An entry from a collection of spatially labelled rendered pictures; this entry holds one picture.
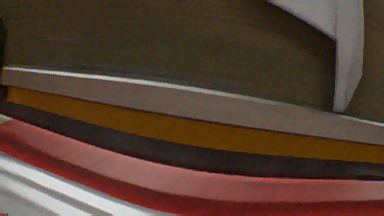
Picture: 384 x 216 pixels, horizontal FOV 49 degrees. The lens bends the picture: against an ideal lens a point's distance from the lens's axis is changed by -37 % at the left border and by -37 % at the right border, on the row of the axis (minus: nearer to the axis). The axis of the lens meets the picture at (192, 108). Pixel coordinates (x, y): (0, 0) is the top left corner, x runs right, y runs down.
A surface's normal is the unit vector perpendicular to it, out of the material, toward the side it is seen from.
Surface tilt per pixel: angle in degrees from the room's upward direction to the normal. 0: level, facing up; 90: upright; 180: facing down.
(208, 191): 0
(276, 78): 90
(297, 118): 90
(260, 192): 0
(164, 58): 90
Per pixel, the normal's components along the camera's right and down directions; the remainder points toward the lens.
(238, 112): -0.25, 0.16
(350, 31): -0.26, 0.38
